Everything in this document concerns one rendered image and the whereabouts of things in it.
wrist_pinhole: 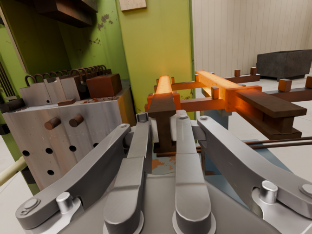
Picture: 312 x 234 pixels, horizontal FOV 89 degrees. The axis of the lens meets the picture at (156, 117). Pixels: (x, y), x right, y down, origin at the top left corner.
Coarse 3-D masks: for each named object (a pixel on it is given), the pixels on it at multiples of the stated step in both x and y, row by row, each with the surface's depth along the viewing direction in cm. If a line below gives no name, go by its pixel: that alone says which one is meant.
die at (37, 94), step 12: (108, 72) 86; (36, 84) 53; (48, 84) 53; (60, 84) 53; (72, 84) 53; (24, 96) 54; (36, 96) 54; (48, 96) 54; (60, 96) 54; (72, 96) 54; (84, 96) 58
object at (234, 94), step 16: (208, 80) 37; (224, 80) 33; (224, 96) 27; (240, 96) 21; (256, 96) 19; (272, 96) 18; (240, 112) 21; (256, 112) 19; (272, 112) 15; (288, 112) 14; (304, 112) 14; (256, 128) 18; (272, 128) 16; (288, 128) 15
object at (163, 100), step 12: (168, 84) 35; (156, 96) 21; (168, 96) 20; (156, 108) 16; (168, 108) 15; (180, 108) 23; (156, 120) 15; (168, 120) 15; (168, 132) 15; (156, 144) 17; (168, 144) 16
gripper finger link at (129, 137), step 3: (135, 126) 16; (150, 126) 16; (132, 129) 15; (150, 129) 16; (129, 132) 14; (132, 132) 15; (150, 132) 15; (126, 135) 14; (129, 135) 15; (132, 135) 15; (150, 135) 15; (123, 138) 15; (126, 138) 15; (129, 138) 15; (123, 141) 15; (126, 141) 15; (129, 141) 15; (123, 144) 15; (126, 144) 15; (129, 144) 15
